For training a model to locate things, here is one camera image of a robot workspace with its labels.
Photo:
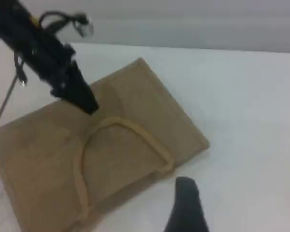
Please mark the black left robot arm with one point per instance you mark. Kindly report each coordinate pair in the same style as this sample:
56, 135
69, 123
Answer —
12, 17

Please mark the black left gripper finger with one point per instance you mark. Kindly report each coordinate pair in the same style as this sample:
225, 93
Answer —
83, 89
73, 97

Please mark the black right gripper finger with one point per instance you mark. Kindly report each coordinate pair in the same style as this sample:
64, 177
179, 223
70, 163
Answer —
185, 207

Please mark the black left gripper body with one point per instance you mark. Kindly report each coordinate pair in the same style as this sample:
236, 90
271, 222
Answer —
45, 60

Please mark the brown jute tote bag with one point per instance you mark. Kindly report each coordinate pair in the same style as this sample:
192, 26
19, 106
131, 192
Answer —
111, 157

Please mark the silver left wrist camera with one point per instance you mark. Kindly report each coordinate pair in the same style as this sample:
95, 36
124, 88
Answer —
85, 27

